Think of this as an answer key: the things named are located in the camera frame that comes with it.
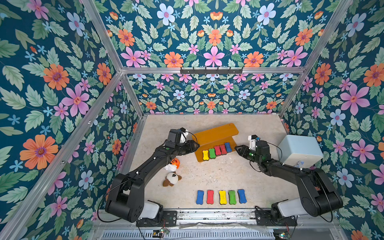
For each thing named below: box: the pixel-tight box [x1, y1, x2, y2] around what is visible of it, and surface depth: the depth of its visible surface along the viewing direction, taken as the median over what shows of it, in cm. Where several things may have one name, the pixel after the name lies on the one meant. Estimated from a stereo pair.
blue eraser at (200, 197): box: [196, 190, 205, 205], surface depth 82 cm
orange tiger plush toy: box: [164, 158, 181, 172], surface depth 89 cm
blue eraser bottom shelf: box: [224, 142, 232, 153], surface depth 100 cm
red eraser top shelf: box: [206, 189, 215, 205], surface depth 82 cm
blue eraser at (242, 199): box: [237, 188, 247, 204], surface depth 81 cm
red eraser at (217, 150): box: [214, 145, 222, 156], surface depth 98 cm
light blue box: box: [277, 134, 324, 168], surface depth 86 cm
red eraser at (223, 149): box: [219, 144, 227, 155], surface depth 98 cm
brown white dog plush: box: [162, 171, 182, 187], surface depth 87 cm
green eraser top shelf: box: [228, 190, 237, 205], surface depth 81 cm
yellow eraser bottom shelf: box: [202, 150, 210, 161], surface depth 95 cm
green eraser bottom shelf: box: [209, 148, 216, 159], surface depth 96 cm
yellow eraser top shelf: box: [218, 190, 228, 205], surface depth 80 cm
